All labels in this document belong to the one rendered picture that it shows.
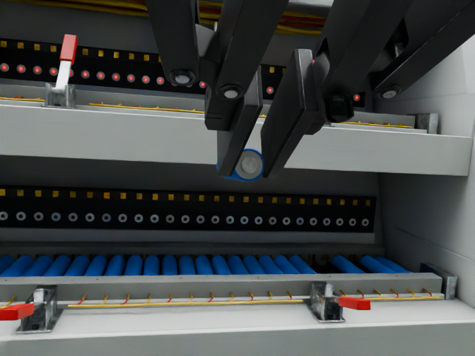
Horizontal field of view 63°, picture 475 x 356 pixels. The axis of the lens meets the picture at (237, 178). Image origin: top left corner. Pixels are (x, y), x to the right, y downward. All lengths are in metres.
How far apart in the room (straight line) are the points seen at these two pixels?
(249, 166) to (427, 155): 0.31
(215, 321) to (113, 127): 0.21
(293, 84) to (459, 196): 0.39
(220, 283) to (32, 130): 0.23
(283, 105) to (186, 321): 0.26
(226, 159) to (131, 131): 0.21
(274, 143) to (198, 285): 0.25
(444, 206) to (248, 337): 0.30
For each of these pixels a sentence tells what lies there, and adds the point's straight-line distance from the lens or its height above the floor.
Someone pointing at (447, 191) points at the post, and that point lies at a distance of 0.54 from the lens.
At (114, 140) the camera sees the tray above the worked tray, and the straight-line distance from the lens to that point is 0.39.
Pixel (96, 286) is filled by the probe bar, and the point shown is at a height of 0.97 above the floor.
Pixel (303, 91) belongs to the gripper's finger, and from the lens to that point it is 0.16.
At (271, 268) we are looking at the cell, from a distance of 0.47.
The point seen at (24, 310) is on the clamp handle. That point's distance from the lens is 0.33.
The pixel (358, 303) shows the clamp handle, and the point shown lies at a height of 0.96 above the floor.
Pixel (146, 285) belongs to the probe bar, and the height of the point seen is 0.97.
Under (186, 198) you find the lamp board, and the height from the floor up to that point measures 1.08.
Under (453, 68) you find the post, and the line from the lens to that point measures 0.56.
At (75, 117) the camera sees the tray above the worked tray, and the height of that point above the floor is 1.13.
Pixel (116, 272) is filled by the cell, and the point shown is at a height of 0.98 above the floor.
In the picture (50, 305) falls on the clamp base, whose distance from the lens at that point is 0.38.
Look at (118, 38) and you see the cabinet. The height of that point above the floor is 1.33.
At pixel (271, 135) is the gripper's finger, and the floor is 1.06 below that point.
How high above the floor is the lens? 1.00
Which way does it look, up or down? 12 degrees up
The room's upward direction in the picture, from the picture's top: straight up
